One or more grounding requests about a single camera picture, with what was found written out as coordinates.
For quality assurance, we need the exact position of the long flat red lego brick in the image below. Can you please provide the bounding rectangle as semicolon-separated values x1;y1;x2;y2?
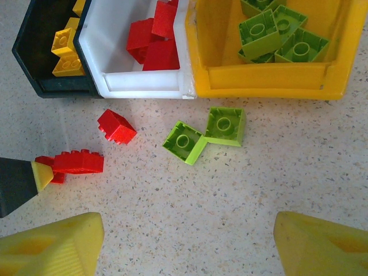
52;148;105;175

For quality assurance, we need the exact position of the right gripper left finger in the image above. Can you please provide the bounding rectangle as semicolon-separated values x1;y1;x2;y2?
0;212;105;276

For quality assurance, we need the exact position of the small red lego brick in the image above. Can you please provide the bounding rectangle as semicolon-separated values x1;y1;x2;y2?
97;108;138;145

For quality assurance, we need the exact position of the white plastic bin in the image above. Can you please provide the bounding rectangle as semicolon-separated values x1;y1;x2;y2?
73;0;198;100

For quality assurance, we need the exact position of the green lego brick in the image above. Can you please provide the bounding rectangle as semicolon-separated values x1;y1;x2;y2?
204;106;247;148
237;48;275;64
273;5;308;38
162;120;208;166
274;28;331;63
240;0;287;17
238;8;282;61

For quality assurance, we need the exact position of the yellow lego brick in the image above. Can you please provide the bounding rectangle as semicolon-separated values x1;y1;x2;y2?
51;28;77;58
52;54;86;78
72;0;87;18
64;17;81;31

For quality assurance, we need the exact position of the yellow plastic bin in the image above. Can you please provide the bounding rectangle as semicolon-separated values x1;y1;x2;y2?
185;0;366;101

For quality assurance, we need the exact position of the large red lego brick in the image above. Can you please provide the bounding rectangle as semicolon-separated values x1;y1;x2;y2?
142;39;181;72

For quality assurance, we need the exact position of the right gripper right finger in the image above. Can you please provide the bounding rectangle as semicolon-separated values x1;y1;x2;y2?
273;211;368;276

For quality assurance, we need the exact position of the black plastic bin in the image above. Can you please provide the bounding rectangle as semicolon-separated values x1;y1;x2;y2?
11;0;104;100

